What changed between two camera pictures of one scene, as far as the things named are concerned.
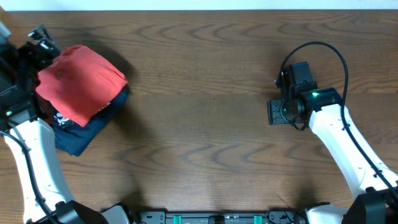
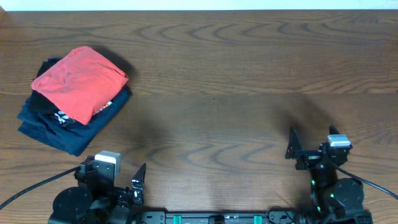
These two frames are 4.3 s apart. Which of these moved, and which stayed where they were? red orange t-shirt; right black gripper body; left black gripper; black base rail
Moved: right black gripper body; left black gripper
Stayed: black base rail; red orange t-shirt
